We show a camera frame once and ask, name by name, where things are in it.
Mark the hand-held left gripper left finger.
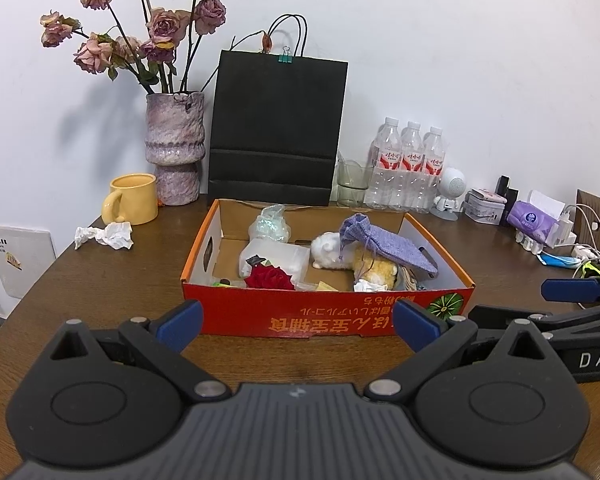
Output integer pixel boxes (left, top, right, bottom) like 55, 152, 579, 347
30, 300, 231, 403

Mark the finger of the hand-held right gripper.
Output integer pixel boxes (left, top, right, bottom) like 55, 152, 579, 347
540, 272, 600, 307
467, 302, 600, 341

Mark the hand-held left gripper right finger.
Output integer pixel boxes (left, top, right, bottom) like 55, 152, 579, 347
364, 300, 568, 405

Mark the purple fabric pouch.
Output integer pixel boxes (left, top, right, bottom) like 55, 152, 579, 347
339, 213, 440, 277

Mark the orange cardboard box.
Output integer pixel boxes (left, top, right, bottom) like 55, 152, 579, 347
180, 198, 477, 340

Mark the red fabric flower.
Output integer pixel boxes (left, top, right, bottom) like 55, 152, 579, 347
244, 263, 296, 292

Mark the clear bubble wrap pouch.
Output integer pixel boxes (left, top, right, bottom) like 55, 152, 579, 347
247, 204, 292, 243

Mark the blue and white tube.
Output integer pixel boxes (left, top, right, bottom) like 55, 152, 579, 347
537, 253, 581, 267

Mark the white power strip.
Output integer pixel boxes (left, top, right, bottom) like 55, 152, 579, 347
515, 229, 578, 254

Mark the white charger plug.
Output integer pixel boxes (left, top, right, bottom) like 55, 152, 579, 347
557, 204, 578, 237

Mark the purple tissue pack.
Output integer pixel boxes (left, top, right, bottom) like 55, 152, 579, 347
506, 190, 566, 238

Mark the small printed tin box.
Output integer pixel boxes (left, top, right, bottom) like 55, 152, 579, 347
462, 188, 508, 225

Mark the white and yellow plush toy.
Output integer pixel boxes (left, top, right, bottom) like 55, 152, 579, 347
310, 231, 401, 291

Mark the white translucent plastic case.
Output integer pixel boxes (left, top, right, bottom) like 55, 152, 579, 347
238, 240, 312, 286

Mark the black rectangular holder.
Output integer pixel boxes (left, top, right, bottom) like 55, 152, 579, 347
495, 175, 520, 213

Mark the yellow ceramic mug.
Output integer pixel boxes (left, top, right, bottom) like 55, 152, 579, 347
101, 173, 159, 226

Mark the white robot figurine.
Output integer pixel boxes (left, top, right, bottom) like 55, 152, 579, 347
431, 166, 467, 222

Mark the clear glass cup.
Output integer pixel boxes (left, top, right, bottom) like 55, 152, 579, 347
336, 159, 376, 208

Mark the clear water bottle red label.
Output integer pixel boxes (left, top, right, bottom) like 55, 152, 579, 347
365, 117, 403, 211
417, 126, 447, 213
392, 121, 426, 212

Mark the white flat carton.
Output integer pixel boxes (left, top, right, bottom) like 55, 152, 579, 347
0, 224, 57, 301

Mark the purple mottled ceramic vase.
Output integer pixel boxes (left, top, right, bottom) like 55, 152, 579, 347
145, 91, 206, 207

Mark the black paper bag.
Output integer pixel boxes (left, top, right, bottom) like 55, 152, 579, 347
207, 14, 349, 207

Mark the bunch of dried roses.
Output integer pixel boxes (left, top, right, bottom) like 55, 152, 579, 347
40, 0, 276, 96

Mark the white charging cable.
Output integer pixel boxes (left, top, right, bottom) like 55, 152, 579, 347
562, 202, 600, 273

